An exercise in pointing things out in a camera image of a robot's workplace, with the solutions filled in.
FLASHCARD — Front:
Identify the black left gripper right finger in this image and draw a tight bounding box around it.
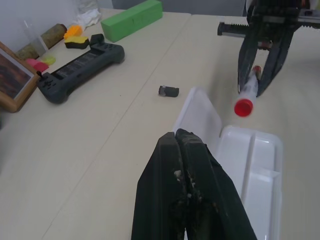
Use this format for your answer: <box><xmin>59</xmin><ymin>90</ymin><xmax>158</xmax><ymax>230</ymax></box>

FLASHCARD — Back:
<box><xmin>174</xmin><ymin>128</ymin><xmax>258</xmax><ymax>240</ymax></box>

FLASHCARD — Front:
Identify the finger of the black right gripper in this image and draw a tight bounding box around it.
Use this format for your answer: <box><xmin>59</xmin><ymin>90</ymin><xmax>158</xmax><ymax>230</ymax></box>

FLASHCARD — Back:
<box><xmin>236</xmin><ymin>36</ymin><xmax>261</xmax><ymax>94</ymax></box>
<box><xmin>256</xmin><ymin>26</ymin><xmax>298</xmax><ymax>98</ymax></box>

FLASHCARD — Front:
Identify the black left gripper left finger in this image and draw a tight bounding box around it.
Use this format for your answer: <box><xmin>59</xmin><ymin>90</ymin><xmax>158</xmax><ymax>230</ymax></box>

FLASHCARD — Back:
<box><xmin>130</xmin><ymin>131</ymin><xmax>189</xmax><ymax>240</ymax></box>

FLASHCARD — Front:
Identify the white marker with red cap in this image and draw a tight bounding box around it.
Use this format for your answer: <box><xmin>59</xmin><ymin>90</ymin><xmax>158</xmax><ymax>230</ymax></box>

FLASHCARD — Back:
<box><xmin>233</xmin><ymin>65</ymin><xmax>263</xmax><ymax>118</ymax></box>

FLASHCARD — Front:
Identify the white plastic pencil case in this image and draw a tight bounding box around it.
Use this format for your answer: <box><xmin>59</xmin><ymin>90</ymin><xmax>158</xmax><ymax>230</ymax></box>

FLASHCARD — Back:
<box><xmin>171</xmin><ymin>85</ymin><xmax>285</xmax><ymax>240</ymax></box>

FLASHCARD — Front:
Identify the small black stubby object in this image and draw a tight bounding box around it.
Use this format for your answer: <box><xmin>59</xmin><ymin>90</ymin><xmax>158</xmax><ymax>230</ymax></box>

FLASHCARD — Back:
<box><xmin>157</xmin><ymin>85</ymin><xmax>180</xmax><ymax>99</ymax></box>

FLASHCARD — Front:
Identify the green rectangular block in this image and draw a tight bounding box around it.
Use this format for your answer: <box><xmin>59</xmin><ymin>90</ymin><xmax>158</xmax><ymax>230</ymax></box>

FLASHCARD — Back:
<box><xmin>100</xmin><ymin>0</ymin><xmax>164</xmax><ymax>43</ymax></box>

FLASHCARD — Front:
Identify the dark grey game controller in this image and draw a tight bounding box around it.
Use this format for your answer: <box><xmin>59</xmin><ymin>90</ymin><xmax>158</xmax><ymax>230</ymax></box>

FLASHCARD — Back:
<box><xmin>36</xmin><ymin>41</ymin><xmax>126</xmax><ymax>104</ymax></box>

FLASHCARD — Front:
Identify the crumpled white tissue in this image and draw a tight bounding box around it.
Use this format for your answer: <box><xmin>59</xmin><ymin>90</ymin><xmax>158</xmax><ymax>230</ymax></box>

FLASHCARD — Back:
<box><xmin>74</xmin><ymin>8</ymin><xmax>102</xmax><ymax>27</ymax></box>

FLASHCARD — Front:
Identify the yellow and black sponge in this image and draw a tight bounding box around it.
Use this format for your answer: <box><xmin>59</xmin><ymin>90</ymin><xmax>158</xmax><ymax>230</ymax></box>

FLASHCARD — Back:
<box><xmin>64</xmin><ymin>35</ymin><xmax>90</xmax><ymax>50</ymax></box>

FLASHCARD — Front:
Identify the yellow-green disc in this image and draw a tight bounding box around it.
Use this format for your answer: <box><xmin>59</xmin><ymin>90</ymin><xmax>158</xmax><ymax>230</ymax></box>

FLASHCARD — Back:
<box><xmin>39</xmin><ymin>55</ymin><xmax>56</xmax><ymax>66</ymax></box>

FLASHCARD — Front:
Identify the pink cylinder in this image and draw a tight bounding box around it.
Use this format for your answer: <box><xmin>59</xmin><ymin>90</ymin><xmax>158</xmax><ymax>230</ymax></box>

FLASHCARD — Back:
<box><xmin>24</xmin><ymin>57</ymin><xmax>50</xmax><ymax>72</ymax></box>

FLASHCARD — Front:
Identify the orange block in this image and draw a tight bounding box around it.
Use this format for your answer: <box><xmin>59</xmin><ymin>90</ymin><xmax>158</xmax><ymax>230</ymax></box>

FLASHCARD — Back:
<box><xmin>63</xmin><ymin>24</ymin><xmax>84</xmax><ymax>40</ymax></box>

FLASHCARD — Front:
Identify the brown rolled cylinder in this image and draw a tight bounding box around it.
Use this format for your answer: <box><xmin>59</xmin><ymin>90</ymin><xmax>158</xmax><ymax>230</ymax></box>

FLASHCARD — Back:
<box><xmin>14</xmin><ymin>23</ymin><xmax>68</xmax><ymax>61</ymax></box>

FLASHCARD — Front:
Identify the clear glass tube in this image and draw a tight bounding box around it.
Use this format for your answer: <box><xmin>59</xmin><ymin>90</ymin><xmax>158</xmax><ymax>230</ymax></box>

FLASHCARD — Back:
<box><xmin>23</xmin><ymin>19</ymin><xmax>48</xmax><ymax>55</ymax></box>

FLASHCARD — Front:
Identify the wooden picture frame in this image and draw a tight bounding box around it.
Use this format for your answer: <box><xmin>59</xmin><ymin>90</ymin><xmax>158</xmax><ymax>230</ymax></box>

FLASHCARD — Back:
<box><xmin>0</xmin><ymin>41</ymin><xmax>41</xmax><ymax>113</ymax></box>

